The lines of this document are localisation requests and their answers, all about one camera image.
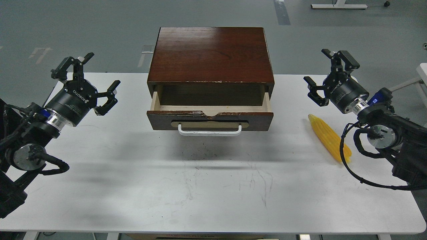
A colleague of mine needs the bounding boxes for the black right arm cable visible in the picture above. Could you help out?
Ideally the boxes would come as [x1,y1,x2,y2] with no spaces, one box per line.
[339,122,427,191]

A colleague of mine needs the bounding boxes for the open wooden drawer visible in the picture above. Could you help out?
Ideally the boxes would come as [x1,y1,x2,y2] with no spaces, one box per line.
[147,92,274,132]

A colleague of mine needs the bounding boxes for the yellow corn cob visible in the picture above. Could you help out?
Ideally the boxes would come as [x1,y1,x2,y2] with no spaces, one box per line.
[308,114,343,163]

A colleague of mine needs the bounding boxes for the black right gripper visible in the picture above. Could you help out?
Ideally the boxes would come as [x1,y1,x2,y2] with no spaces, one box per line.
[303,49,369,114]

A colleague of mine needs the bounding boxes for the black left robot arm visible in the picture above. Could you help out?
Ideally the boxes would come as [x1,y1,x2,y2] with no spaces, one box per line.
[0,53,120,218]

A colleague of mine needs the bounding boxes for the white table base background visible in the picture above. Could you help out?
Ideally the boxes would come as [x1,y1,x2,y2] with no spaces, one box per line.
[311,0,368,10]

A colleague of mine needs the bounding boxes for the dark wooden drawer cabinet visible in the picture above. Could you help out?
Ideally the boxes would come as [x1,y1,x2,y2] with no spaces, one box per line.
[147,26,275,95]

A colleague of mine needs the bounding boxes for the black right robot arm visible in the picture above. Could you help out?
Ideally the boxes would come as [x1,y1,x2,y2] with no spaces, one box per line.
[304,49,426,191]

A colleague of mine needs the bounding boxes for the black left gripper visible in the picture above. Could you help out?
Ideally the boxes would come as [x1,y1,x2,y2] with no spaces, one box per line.
[45,52,121,127]

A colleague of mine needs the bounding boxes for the white drawer handle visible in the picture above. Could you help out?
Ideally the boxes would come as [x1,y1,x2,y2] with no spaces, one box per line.
[177,124,242,137]

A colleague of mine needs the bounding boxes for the white furniture leg right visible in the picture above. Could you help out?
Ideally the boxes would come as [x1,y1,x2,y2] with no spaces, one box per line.
[390,63,427,107]

